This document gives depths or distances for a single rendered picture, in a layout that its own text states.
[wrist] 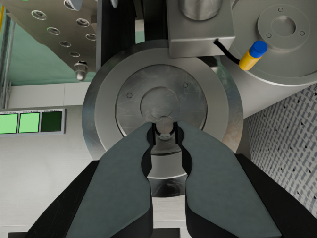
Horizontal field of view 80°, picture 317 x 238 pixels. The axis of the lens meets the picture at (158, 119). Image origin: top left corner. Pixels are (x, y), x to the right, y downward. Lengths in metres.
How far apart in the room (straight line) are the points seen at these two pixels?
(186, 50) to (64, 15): 0.30
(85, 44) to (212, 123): 0.39
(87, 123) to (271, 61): 0.18
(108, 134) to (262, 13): 0.18
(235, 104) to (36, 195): 0.53
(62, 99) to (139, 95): 3.24
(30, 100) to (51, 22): 3.23
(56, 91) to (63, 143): 2.93
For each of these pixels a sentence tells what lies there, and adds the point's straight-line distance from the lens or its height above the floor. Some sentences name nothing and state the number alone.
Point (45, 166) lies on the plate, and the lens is 0.58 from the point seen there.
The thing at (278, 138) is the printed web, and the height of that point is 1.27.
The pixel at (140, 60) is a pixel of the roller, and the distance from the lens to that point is 0.18.
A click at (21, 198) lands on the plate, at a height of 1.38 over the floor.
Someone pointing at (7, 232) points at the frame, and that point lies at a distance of 0.66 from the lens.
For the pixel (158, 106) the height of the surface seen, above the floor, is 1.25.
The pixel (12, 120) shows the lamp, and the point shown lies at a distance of 0.65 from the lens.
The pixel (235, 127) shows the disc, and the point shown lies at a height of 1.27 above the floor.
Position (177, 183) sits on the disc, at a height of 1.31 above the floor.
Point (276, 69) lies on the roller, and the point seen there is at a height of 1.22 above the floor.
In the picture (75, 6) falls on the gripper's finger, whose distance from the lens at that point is 0.23.
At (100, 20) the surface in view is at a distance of 0.23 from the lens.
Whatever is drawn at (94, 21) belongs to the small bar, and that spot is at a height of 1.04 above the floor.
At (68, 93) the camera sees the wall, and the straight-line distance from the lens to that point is 3.37.
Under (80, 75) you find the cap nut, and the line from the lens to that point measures 0.57.
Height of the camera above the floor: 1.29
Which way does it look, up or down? 11 degrees down
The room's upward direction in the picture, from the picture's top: 178 degrees clockwise
